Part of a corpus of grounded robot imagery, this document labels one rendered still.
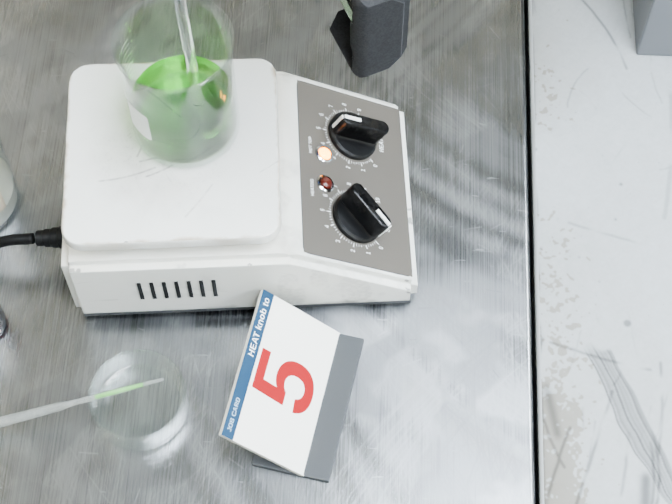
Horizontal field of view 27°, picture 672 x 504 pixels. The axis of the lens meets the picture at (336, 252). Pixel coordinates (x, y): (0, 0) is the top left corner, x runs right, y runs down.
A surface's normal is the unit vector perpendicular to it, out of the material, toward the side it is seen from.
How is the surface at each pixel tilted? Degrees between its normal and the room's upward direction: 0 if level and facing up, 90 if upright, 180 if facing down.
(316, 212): 30
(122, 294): 90
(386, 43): 90
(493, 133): 0
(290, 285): 90
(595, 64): 0
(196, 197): 0
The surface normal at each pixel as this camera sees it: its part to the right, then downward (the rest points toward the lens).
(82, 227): 0.00, -0.47
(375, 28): 0.40, 0.81
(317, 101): 0.50, -0.43
